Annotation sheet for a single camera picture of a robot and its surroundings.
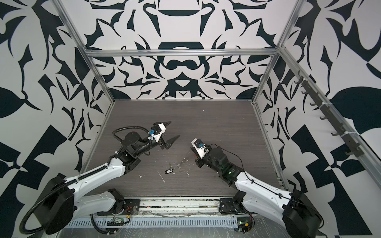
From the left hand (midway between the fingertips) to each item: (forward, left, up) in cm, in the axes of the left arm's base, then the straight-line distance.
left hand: (171, 124), depth 71 cm
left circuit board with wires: (-35, +27, -28) cm, 52 cm away
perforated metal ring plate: (-7, -5, -29) cm, 30 cm away
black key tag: (-12, +4, -28) cm, 31 cm away
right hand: (-5, -10, -12) cm, 16 cm away
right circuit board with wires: (-38, -33, -29) cm, 58 cm away
